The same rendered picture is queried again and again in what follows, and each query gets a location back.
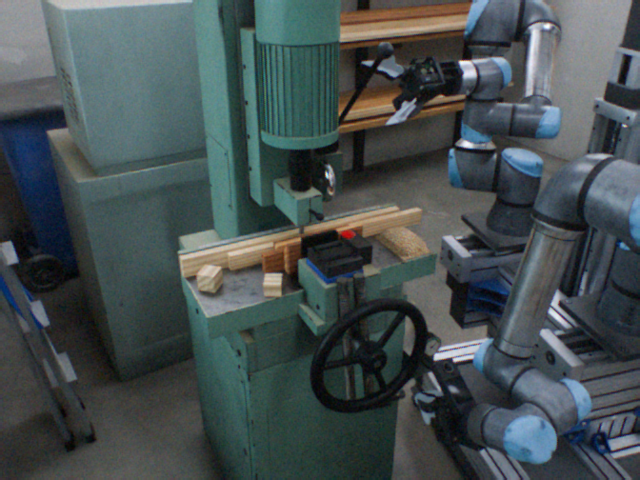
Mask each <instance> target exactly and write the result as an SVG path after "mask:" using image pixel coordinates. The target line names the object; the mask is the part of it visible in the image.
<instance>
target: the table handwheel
mask: <svg viewBox="0 0 640 480"><path fill-rule="evenodd" d="M382 311H398V313H397V315H396V316H395V318H394V319H393V321H392V322H391V323H390V325H389V327H388V328H387V329H386V331H385V332H384V333H383V335H382V336H381V337H380V338H379V340H378V341H377V342H375V341H372V340H369V341H367V339H366V338H365V337H364V336H363V335H362V334H361V333H360V332H359V331H358V330H357V329H356V328H355V327H354V325H355V324H356V323H358V322H359V321H361V320H363V319H364V318H366V317H368V316H371V315H373V314H375V313H378V312H382ZM406 315H407V316H408V318H409V319H410V320H411V322H412V324H413V326H414V330H415V340H414V345H413V349H412V352H411V354H410V358H409V360H408V361H407V363H406V365H405V366H404V368H402V369H401V371H400V372H399V373H398V374H397V375H396V376H395V377H394V378H393V379H392V380H391V381H390V382H389V383H388V384H386V382H385V380H384V377H383V375H382V372H381V370H382V369H383V368H384V367H385V366H386V364H387V361H388V355H387V353H386V352H385V351H384V350H383V348H384V346H385V345H386V344H387V342H388V341H389V339H390V337H391V336H392V334H393V333H394V331H395V330H396V329H397V327H398V326H399V325H400V323H401V322H402V321H403V319H404V318H405V317H406ZM350 328H351V334H352V337H351V338H352V339H351V343H350V344H351V347H352V348H353V350H354V351H355V354H354V356H352V357H349V358H344V359H340V360H334V361H329V362H327V359H328V357H329V355H330V352H331V350H332V348H333V347H334V345H335V344H336V343H337V341H338V340H339V339H340V338H341V336H342V335H343V334H344V333H345V332H346V331H347V330H349V329H350ZM427 343H428V327H427V323H426V320H425V318H424V316H423V314H422V312H421V311H420V310H419V309H418V308H416V307H415V306H414V305H413V304H412V303H411V302H409V301H406V300H403V299H400V298H394V297H386V298H379V299H374V300H371V301H369V302H366V303H364V304H361V305H359V306H357V307H356V308H354V309H352V310H350V311H349V312H347V313H346V314H345V315H343V316H342V317H341V318H340V319H339V320H337V321H336V322H335V323H334V324H333V325H332V326H331V328H330V329H329V330H328V331H327V333H326V334H325V335H324V337H323V338H322V340H321V341H320V343H319V345H318V347H317V349H316V351H315V353H314V355H313V358H312V362H311V366H310V385H311V388H312V391H313V393H314V395H315V397H316V399H317V400H318V401H319V402H320V403H321V404H322V405H323V406H324V407H326V408H327V409H329V410H333V411H336V412H341V413H356V412H360V411H364V410H370V409H372V408H374V407H376V406H378V405H380V404H382V403H384V402H385V401H387V400H389V399H390V398H391V397H392V396H393V395H394V394H396V393H397V392H398V391H400V389H402V388H403V387H404V386H405V385H406V384H407V383H408V382H409V380H410V379H411V378H412V376H413V375H414V374H415V372H416V370H417V369H418V367H419V365H420V363H421V362H420V361H419V360H418V358H417V357H416V355H415V354H414V351H415V350H416V349H420V350H422V351H423V352H425V351H426V347H427ZM357 364H359V365H360V367H361V368H362V369H363V370H364V371H365V372H366V373H368V374H374V375H375V377H376V379H377V382H378V384H379V387H380V390H379V391H377V392H375V393H373V394H371V395H369V396H366V397H364V398H360V399H356V400H342V399H338V398H335V397H334V396H332V395H331V394H330V393H329V392H328V391H327V389H326V387H325V384H324V370H332V369H336V368H341V367H345V366H351V365H357Z"/></svg>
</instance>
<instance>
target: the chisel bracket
mask: <svg viewBox="0 0 640 480"><path fill-rule="evenodd" d="M273 190H274V205H275V206H276V207H277V208H278V209H280V211H282V212H284V213H285V214H286V215H287V216H288V218H289V219H290V220H291V221H292V222H293V223H294V224H295V225H296V226H301V225H305V224H309V223H313V222H317V220H316V218H315V216H314V215H313V214H311V213H310V212H309V209H313V210H315V211H316V212H322V213H323V194H322V193H321V192H320V191H318V190H317V189H316V188H314V187H313V186H311V189H310V190H307V191H295V190H291V189H290V177H284V178H279V179H274V180H273Z"/></svg>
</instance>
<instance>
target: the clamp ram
mask: <svg viewBox="0 0 640 480"><path fill-rule="evenodd" d="M334 241H338V231H337V230H328V231H324V232H320V233H316V234H313V235H308V236H304V237H301V253H302V259H303V258H307V257H308V248H311V247H312V246H314V247H315V246H319V245H323V244H327V243H330V242H334Z"/></svg>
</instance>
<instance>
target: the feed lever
mask: <svg viewBox="0 0 640 480"><path fill-rule="evenodd" d="M376 53H377V55H378V56H377V57H376V59H375V60H374V62H373V64H372V65H371V67H370V69H369V71H368V72H367V74H366V75H365V77H364V78H363V80H362V82H361V83H360V85H359V86H358V88H357V90H356V91H355V93H354V94H353V96H352V97H351V99H350V100H349V102H348V104H347V105H346V106H345V108H344V110H343V111H342V113H341V114H340V116H339V127H340V125H341V124H342V122H343V121H344V119H345V118H346V116H347V115H348V113H349V112H350V110H351V108H352V106H353V105H354V103H355V102H356V100H357V99H358V97H359V96H360V94H361V93H362V91H363V90H364V88H365V87H366V85H367V84H368V82H369V80H370V79H371V78H372V76H373V75H374V73H375V72H376V70H377V69H378V67H379V66H380V64H381V62H382V61H383V59H384V60H386V59H389V58H391V56H392V54H393V46H392V44H391V43H389V42H382V43H380V44H379V45H378V47H377V50H376ZM338 148H339V141H338V139H337V141H335V142H334V143H332V144H330V145H328V146H325V147H322V148H316V149H314V151H315V152H316V154H318V155H319V156H320V155H326V154H332V153H336V152H337V151H338Z"/></svg>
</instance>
